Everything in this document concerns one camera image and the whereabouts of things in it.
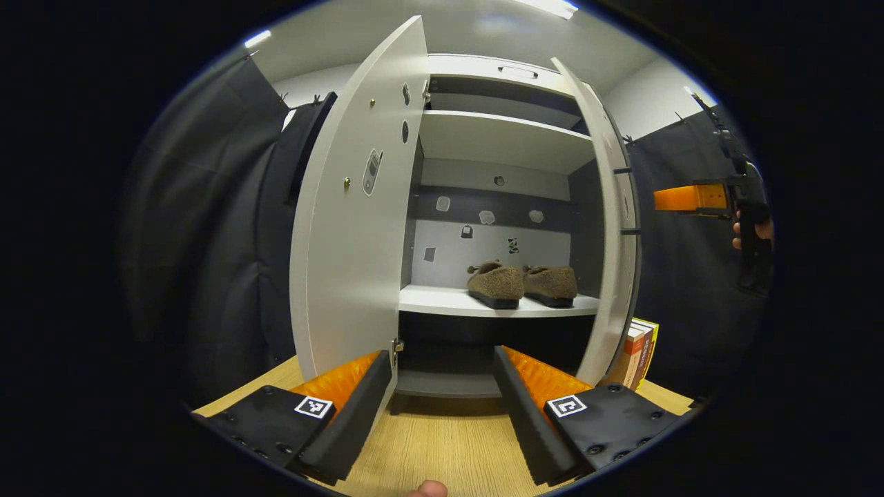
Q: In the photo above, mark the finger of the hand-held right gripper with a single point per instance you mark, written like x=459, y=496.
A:
x=684, y=198

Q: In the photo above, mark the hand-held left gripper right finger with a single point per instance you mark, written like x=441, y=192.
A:
x=528, y=421

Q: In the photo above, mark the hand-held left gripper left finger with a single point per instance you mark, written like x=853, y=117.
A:
x=356, y=414

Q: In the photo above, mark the white cabinet door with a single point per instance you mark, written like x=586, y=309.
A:
x=617, y=290
x=345, y=276

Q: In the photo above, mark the brown fuzzy shoe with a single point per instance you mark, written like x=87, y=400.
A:
x=552, y=281
x=497, y=281

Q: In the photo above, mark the white shoe cabinet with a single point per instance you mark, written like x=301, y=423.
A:
x=497, y=141

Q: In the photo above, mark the orange and white book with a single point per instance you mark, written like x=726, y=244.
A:
x=632, y=359

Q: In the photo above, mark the yellow book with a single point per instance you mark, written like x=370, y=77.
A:
x=652, y=345

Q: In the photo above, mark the small ceiling light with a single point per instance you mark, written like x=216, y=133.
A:
x=257, y=39

